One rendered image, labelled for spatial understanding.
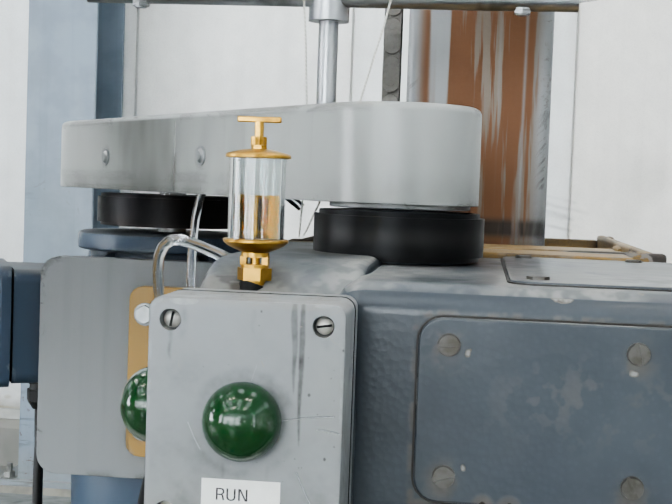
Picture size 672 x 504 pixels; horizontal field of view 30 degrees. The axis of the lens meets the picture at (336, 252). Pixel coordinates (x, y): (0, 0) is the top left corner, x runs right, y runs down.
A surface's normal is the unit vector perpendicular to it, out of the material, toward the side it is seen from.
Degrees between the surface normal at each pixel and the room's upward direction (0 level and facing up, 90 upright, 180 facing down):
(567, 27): 90
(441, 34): 90
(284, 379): 90
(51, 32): 90
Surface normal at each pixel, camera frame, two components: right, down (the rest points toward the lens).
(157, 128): -0.85, 0.00
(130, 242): -0.27, 0.04
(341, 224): -0.66, 0.01
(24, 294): 0.33, 0.06
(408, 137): -0.01, 0.05
